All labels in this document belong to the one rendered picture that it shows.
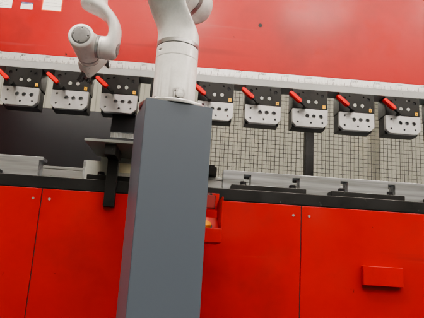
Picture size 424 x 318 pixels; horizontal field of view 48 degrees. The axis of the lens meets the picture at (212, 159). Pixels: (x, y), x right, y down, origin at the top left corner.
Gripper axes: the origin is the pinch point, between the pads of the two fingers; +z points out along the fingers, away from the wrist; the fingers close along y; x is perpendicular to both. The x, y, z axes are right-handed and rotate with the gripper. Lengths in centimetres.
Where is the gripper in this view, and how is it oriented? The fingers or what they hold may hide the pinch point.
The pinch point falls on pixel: (97, 72)
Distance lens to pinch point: 192.2
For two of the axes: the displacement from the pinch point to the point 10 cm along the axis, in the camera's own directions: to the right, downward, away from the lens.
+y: -6.7, 7.1, -2.0
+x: 7.4, 6.7, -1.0
